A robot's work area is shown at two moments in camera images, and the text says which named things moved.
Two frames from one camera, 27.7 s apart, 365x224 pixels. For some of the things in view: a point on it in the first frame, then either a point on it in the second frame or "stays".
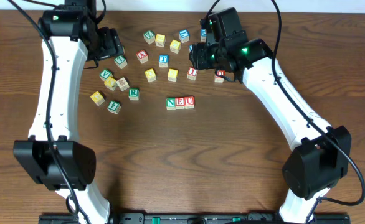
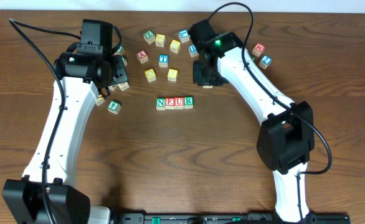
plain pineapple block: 123,84 stays
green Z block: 149,37 stays
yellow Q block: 175,46 stays
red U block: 189,102 to 179,102
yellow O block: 150,75 stays
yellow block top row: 160,40 stays
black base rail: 196,218 stays
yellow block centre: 172,74 stays
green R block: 133,94 to 188,102
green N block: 170,103 to 161,103
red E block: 180,102 to 169,103
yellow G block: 97,98 stays
